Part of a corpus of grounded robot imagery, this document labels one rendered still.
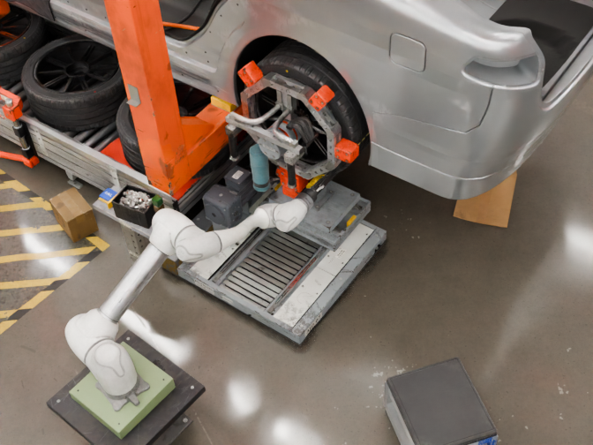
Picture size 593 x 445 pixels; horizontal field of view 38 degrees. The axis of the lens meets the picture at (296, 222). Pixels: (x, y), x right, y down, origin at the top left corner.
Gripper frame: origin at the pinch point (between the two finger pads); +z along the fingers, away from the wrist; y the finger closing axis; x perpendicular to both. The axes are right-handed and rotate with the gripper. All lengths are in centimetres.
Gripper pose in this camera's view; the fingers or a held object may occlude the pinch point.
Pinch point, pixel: (330, 173)
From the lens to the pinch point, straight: 420.6
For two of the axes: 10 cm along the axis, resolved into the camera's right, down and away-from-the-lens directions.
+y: 5.5, -1.9, -8.2
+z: 5.8, -6.2, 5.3
